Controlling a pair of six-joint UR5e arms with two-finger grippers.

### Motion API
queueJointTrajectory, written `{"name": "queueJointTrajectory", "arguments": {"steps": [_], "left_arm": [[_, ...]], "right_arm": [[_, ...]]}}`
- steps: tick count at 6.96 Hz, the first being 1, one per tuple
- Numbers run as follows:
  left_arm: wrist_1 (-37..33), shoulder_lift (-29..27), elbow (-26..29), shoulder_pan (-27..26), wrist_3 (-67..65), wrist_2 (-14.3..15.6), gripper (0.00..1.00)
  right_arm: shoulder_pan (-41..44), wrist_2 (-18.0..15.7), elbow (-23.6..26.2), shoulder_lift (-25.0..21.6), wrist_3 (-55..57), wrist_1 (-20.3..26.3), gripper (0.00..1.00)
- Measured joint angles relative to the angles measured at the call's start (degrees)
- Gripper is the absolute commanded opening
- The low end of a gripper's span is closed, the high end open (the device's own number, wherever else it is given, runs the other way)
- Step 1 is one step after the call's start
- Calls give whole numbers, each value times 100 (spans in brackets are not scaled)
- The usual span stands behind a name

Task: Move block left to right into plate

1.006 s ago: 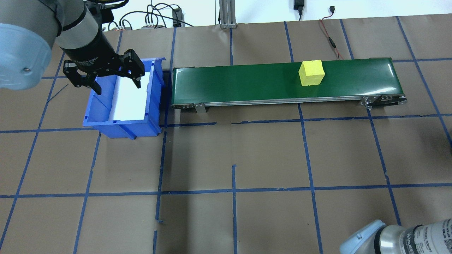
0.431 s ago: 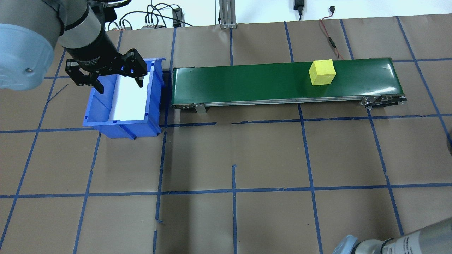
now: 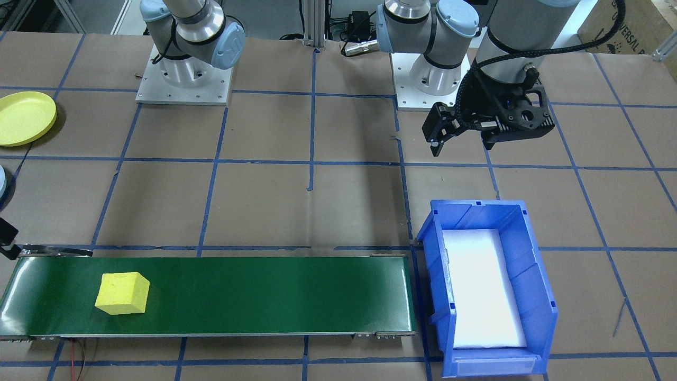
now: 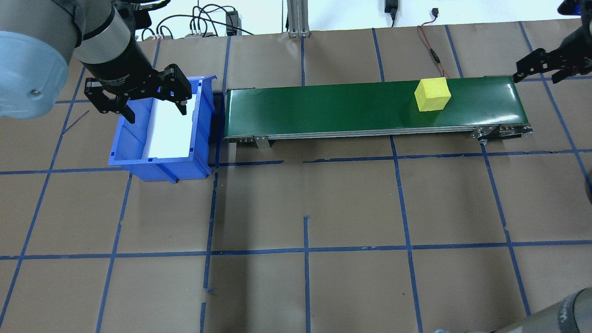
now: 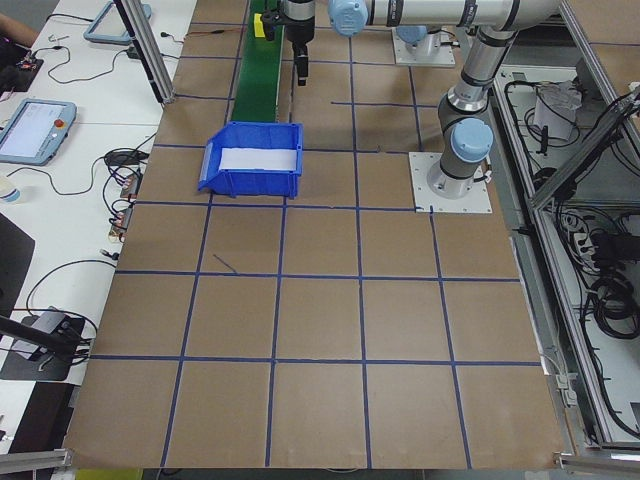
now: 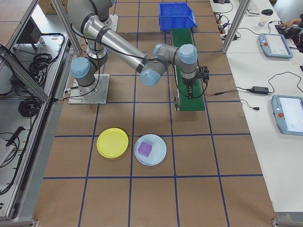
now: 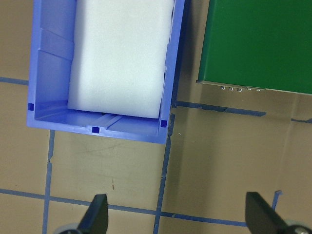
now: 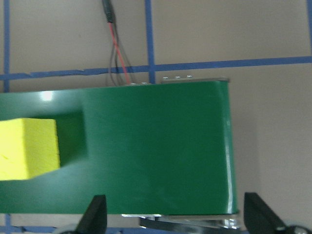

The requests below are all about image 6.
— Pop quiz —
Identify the aluminium profile post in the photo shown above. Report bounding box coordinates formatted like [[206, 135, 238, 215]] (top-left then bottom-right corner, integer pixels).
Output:
[[221, 0, 252, 54]]

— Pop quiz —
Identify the white desk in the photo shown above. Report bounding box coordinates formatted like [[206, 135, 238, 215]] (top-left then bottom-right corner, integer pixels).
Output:
[[210, 0, 303, 213]]

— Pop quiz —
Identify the black cable coil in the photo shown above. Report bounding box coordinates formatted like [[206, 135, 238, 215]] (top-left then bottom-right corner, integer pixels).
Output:
[[29, 53, 60, 79], [18, 96, 42, 118]]

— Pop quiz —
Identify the blue plastic storage bin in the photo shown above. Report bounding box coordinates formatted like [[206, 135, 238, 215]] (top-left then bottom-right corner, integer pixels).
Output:
[[158, 2, 198, 33]]

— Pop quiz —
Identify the white keyboard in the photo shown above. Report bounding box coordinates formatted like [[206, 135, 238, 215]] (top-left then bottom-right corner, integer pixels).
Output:
[[247, 0, 261, 15]]

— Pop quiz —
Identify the black handle tool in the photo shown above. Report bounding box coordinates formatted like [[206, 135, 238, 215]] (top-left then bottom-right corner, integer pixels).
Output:
[[6, 126, 26, 146]]

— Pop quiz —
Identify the purple foam block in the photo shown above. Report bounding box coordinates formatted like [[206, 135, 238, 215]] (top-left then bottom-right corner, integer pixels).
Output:
[[137, 141, 152, 157]]

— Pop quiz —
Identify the cable connector bundle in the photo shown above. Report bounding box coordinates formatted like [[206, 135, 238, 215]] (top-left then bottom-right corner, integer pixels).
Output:
[[214, 11, 232, 34]]

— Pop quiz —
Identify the red black wire pair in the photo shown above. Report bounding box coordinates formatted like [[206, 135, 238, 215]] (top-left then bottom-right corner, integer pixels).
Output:
[[203, 89, 238, 97]]

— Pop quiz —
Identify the light blue plastic plate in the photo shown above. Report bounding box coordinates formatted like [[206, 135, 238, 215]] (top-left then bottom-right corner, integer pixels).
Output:
[[134, 133, 168, 166]]

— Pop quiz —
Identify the black game controller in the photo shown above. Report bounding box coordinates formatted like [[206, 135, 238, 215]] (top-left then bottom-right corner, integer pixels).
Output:
[[275, 21, 289, 33]]

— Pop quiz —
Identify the grey blue teach pendant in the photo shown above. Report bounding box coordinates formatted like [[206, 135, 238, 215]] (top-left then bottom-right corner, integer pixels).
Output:
[[271, 94, 303, 136], [258, 33, 294, 59]]

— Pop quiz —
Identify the green belt conveyor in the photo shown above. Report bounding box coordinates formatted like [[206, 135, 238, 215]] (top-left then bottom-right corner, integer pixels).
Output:
[[170, 27, 206, 112]]

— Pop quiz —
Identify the yellow plastic plate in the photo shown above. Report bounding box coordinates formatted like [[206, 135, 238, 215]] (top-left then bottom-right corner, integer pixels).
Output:
[[96, 127, 129, 159]]

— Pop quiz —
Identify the black power adapter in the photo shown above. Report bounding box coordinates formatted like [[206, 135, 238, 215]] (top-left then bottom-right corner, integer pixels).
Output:
[[250, 86, 270, 95]]

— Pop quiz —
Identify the brown cardboard box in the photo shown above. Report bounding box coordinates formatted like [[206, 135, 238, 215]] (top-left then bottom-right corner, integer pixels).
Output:
[[39, 0, 60, 15]]

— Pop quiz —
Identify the black control box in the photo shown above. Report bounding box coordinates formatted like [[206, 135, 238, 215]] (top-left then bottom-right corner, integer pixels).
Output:
[[16, 17, 43, 50]]

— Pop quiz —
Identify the black cable with plug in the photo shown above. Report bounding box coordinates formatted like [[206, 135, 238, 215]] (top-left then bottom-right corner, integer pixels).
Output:
[[240, 99, 260, 111]]

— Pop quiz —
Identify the white square base plate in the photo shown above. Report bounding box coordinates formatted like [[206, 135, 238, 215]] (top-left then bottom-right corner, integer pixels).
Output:
[[68, 74, 111, 105], [107, 14, 119, 33]]

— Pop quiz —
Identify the person's dark clothed body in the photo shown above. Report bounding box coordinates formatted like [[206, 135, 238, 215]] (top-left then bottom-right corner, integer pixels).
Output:
[[286, 26, 303, 53]]

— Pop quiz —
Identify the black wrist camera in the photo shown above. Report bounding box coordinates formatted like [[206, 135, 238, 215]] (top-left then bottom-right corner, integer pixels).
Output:
[[197, 66, 210, 84]]

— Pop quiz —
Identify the V-shaped metal bar frame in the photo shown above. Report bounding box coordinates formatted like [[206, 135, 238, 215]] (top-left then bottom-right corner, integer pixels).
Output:
[[0, 0, 82, 222]]

